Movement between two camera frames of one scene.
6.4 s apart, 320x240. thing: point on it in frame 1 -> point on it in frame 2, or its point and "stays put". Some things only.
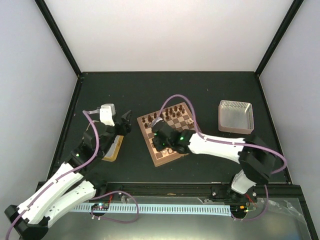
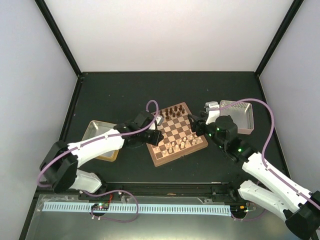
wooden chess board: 178,116 stays put
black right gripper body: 160,147 -> 199,125
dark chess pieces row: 150,119 stays put
